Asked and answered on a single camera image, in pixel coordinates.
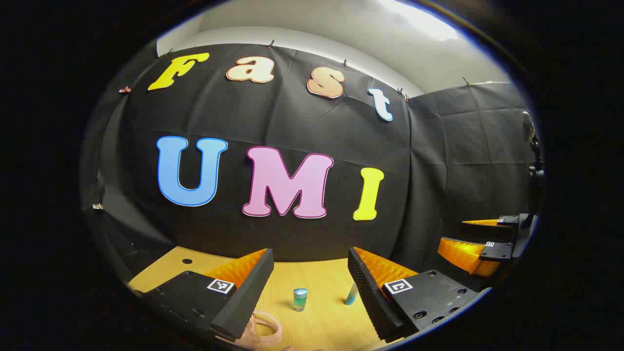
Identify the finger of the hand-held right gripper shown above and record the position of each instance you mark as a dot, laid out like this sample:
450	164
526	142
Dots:
497	253
507	226

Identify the blue-capped green bottle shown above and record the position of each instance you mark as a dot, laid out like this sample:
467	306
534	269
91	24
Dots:
300	300

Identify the teal skin care tube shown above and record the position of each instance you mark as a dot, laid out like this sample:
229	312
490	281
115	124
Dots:
351	295

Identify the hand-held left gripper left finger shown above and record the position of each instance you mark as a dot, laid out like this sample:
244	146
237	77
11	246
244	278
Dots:
246	297

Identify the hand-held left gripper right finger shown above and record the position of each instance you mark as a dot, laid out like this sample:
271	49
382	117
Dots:
370	297

